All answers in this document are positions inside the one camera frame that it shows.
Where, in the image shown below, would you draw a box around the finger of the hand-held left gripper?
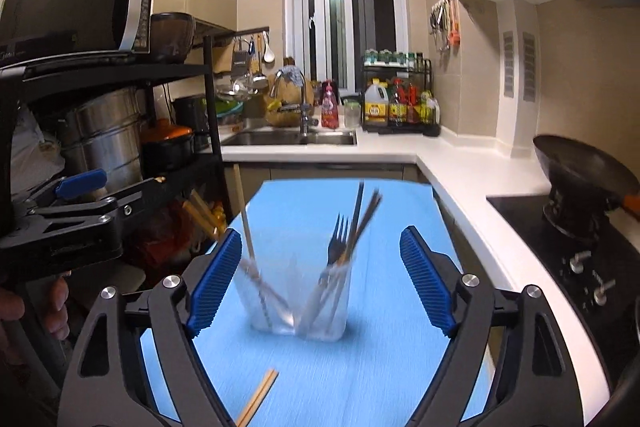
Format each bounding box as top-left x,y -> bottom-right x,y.
100,176 -> 167,233
15,169 -> 108,208

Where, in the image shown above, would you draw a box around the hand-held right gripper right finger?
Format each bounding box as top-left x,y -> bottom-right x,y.
400,227 -> 586,427

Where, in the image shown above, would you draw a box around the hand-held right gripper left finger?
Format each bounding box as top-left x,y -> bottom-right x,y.
57,229 -> 243,427

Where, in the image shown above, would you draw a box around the clear plastic utensil container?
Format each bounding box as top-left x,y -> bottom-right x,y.
240,252 -> 351,341

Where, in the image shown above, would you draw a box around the fork with pale handle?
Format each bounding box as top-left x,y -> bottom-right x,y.
315,213 -> 352,293

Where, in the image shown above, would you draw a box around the person's left hand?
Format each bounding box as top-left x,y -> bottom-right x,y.
0,279 -> 71,342

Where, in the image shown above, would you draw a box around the large steel stockpot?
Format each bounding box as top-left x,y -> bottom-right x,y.
55,88 -> 147,194

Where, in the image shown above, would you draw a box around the orange lidded pot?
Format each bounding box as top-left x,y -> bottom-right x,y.
140,119 -> 196,172

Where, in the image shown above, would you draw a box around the black metal shelf rack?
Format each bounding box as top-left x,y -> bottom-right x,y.
0,27 -> 236,233

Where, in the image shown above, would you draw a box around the black gas stove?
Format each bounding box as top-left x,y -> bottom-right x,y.
487,194 -> 640,325

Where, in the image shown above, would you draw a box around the blue table mat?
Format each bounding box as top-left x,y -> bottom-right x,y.
140,179 -> 501,427

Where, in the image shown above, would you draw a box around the metal strainer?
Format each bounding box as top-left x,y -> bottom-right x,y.
217,79 -> 258,102

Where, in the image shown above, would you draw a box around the steel kitchen sink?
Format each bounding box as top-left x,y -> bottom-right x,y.
220,130 -> 359,146

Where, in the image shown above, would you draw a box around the dark brown bowl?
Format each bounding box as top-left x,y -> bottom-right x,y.
150,12 -> 197,64

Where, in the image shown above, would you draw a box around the wooden chopping block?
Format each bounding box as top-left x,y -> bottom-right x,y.
265,74 -> 315,128

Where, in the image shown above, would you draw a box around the black microwave oven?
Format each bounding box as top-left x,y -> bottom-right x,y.
0,0 -> 156,68

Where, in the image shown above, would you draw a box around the yellow cooking oil bottle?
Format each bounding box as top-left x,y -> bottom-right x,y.
364,79 -> 390,126

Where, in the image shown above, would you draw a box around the chrome faucet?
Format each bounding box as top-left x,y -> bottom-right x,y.
272,69 -> 319,136

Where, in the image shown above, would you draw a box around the red dish soap bottle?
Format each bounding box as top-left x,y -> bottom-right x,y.
321,80 -> 342,129

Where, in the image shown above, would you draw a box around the black spice rack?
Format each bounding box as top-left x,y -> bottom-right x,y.
362,49 -> 442,136

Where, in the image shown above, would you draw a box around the row of spice jars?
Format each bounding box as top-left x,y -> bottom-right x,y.
364,49 -> 425,64

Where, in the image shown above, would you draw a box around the hanging kitchen tools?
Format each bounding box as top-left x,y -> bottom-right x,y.
429,0 -> 462,54

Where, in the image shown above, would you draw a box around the sliding window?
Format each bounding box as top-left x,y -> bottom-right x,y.
284,0 -> 412,100

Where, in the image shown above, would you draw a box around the black wok reddish handle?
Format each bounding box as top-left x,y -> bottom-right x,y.
532,134 -> 640,240

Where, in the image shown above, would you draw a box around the wall vent grille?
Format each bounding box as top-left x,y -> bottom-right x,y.
522,32 -> 538,102
502,30 -> 516,98

